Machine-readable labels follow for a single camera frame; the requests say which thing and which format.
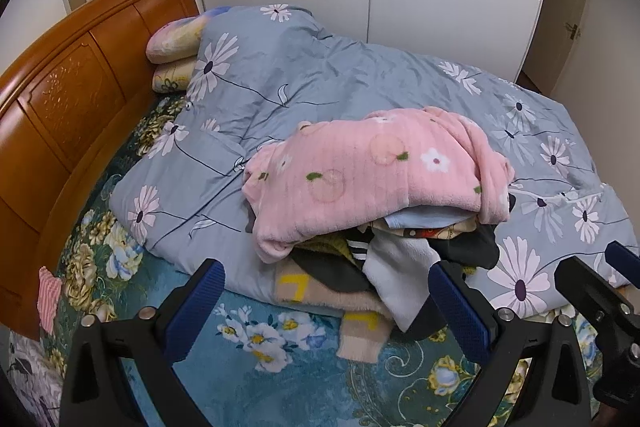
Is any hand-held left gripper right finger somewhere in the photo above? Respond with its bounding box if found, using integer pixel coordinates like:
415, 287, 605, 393
428, 259, 593, 427

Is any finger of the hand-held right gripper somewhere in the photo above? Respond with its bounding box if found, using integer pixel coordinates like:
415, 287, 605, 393
604, 241, 640, 282
554, 256, 636, 354

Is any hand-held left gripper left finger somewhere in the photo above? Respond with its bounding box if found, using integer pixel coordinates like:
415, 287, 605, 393
60, 258, 226, 427

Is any pink floral fleece garment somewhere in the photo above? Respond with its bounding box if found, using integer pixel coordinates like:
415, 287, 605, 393
242, 106, 516, 264

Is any orange printed garment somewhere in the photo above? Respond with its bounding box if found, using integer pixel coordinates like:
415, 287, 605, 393
395, 219, 476, 240

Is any light blue garment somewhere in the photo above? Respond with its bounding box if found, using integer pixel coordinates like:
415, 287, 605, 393
385, 207, 471, 230

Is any black white striped garment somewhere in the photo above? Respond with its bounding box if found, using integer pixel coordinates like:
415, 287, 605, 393
345, 227, 386, 268

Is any teal floral bed sheet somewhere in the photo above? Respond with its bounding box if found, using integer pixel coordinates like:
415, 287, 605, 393
30, 92, 640, 427

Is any beige sweater with yellow print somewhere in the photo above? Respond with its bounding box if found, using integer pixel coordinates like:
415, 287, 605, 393
274, 257, 396, 363

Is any dark grey garment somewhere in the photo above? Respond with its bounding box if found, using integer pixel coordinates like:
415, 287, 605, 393
290, 249, 371, 295

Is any olive knit garment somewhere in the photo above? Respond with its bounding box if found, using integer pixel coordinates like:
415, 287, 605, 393
295, 234, 351, 258

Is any pink striped cloth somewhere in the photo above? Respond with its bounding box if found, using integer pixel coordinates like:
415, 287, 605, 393
37, 267, 63, 335

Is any purple floral cloth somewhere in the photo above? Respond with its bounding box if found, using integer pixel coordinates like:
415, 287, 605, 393
7, 337, 66, 427

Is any floral pillow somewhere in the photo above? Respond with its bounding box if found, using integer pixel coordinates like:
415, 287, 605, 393
151, 57, 198, 94
146, 7, 231, 62

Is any wooden door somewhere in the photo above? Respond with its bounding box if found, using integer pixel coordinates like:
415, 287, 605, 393
517, 0, 593, 95

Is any wooden headboard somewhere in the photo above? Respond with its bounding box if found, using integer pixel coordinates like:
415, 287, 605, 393
0, 0, 201, 343

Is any grey floral duvet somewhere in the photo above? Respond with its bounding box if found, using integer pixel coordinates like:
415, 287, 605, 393
111, 3, 636, 318

